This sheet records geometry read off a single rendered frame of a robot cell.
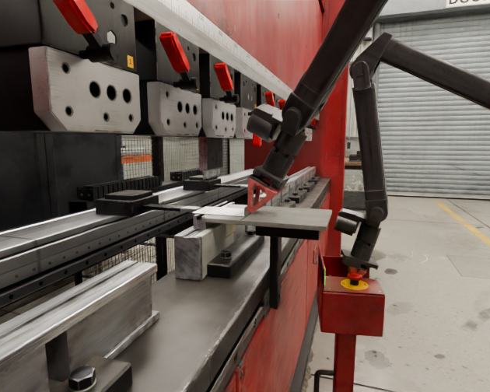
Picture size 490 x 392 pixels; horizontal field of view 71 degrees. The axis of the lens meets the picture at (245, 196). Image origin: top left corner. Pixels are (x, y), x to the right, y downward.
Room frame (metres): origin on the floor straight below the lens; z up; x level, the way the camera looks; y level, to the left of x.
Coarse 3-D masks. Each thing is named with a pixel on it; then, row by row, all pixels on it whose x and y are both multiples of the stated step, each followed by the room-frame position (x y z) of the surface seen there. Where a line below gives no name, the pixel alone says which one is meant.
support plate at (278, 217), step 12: (216, 216) 0.75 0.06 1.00; (228, 216) 0.75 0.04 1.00; (252, 216) 0.75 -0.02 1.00; (264, 216) 0.75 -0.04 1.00; (276, 216) 0.75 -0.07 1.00; (288, 216) 0.75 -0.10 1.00; (300, 216) 0.75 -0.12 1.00; (312, 216) 0.75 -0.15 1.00; (324, 216) 0.75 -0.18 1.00; (288, 228) 0.68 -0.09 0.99; (300, 228) 0.68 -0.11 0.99; (312, 228) 0.67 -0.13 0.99; (324, 228) 0.66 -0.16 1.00
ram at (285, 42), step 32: (128, 0) 0.48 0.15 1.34; (192, 0) 0.66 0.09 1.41; (224, 0) 0.81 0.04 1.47; (256, 0) 1.05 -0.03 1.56; (288, 0) 1.51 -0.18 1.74; (192, 32) 0.65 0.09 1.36; (224, 32) 0.81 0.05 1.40; (256, 32) 1.06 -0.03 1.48; (288, 32) 1.52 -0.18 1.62; (320, 32) 2.79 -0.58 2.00; (288, 64) 1.54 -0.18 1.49; (288, 96) 1.55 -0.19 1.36
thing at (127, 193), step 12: (120, 192) 0.89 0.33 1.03; (132, 192) 0.89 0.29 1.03; (144, 192) 0.89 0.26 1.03; (96, 204) 0.85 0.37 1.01; (108, 204) 0.84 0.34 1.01; (120, 204) 0.83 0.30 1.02; (132, 204) 0.82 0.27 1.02; (144, 204) 0.87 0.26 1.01; (156, 204) 0.88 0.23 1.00; (132, 216) 0.82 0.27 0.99
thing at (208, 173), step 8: (200, 144) 0.79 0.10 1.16; (208, 144) 0.79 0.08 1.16; (216, 144) 0.84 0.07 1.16; (200, 152) 0.79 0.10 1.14; (208, 152) 0.79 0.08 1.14; (216, 152) 0.84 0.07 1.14; (200, 160) 0.79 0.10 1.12; (208, 160) 0.79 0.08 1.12; (216, 160) 0.84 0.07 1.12; (200, 168) 0.79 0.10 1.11; (208, 168) 0.79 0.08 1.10; (216, 168) 0.84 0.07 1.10; (208, 176) 0.81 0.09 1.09; (216, 176) 0.86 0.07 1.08
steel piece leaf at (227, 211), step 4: (252, 204) 0.80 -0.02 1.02; (216, 208) 0.83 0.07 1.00; (220, 208) 0.83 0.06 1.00; (224, 208) 0.83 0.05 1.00; (228, 208) 0.83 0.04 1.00; (232, 208) 0.83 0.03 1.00; (236, 208) 0.83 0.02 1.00; (240, 208) 0.83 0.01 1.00; (244, 208) 0.75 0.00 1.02; (208, 212) 0.79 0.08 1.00; (212, 212) 0.79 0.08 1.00; (216, 212) 0.79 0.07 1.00; (220, 212) 0.79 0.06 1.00; (224, 212) 0.79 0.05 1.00; (228, 212) 0.79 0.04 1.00; (232, 212) 0.79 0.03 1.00; (236, 212) 0.79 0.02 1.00; (240, 212) 0.79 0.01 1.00; (244, 212) 0.75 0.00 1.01; (248, 212) 0.77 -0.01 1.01; (236, 216) 0.75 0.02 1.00; (240, 216) 0.75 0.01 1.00; (244, 216) 0.75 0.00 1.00
